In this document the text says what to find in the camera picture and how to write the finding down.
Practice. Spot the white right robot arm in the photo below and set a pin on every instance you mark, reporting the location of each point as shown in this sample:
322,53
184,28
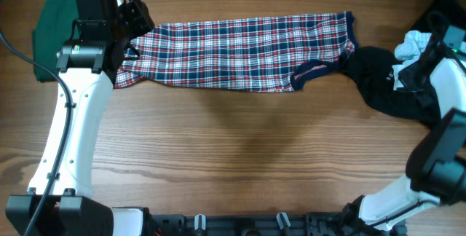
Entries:
435,174

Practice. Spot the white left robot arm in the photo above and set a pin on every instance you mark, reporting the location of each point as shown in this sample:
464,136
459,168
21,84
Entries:
59,197

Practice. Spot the white garment piece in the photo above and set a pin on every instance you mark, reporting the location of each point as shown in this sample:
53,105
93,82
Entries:
414,44

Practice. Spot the black garment pile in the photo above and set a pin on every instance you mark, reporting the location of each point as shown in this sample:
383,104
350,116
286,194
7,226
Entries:
370,68

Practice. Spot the plaid red blue shirt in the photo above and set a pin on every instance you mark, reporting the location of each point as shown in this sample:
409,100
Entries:
258,54

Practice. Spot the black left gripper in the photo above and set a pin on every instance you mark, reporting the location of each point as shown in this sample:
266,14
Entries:
137,11

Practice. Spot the folded green cloth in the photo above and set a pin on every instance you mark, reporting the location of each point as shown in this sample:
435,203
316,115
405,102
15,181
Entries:
52,29

